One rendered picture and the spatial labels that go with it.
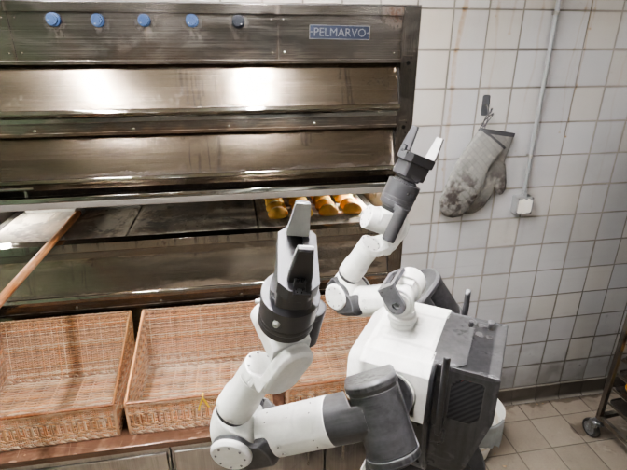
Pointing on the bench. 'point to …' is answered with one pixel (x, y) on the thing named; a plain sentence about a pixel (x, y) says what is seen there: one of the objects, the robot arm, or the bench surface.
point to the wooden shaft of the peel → (36, 259)
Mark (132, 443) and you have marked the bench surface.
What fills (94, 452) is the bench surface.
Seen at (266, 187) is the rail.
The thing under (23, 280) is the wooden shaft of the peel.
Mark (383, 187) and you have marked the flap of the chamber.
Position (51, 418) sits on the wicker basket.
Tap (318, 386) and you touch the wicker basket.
